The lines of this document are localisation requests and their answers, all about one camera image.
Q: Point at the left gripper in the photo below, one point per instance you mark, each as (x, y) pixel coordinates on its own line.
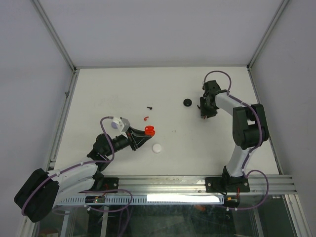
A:
(133, 138)

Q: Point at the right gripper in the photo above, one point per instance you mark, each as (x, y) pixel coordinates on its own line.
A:
(204, 112)

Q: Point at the red earbud charging case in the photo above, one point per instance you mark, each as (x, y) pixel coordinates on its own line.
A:
(149, 130)

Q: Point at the white earbud charging case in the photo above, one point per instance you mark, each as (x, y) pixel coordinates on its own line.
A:
(157, 148)

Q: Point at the black earbud charging case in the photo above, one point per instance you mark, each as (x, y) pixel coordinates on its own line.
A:
(187, 102)

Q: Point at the purple earbud charging case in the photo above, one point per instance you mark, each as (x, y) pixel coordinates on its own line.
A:
(115, 124)

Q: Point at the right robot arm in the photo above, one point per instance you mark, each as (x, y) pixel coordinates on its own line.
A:
(249, 126)

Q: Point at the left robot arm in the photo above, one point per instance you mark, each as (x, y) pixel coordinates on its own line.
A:
(45, 189)

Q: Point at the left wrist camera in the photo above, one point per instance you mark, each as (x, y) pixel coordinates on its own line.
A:
(124, 125)

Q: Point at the aluminium mounting rail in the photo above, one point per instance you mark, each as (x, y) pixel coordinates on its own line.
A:
(253, 185)

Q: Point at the slotted cable duct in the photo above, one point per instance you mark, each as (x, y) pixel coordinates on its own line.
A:
(150, 199)

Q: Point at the right aluminium frame post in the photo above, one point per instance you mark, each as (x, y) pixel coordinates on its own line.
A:
(268, 32)

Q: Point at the aluminium frame post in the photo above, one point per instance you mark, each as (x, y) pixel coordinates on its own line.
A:
(268, 32)
(53, 33)

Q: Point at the left aluminium frame post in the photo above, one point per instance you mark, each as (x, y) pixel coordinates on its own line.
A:
(53, 33)

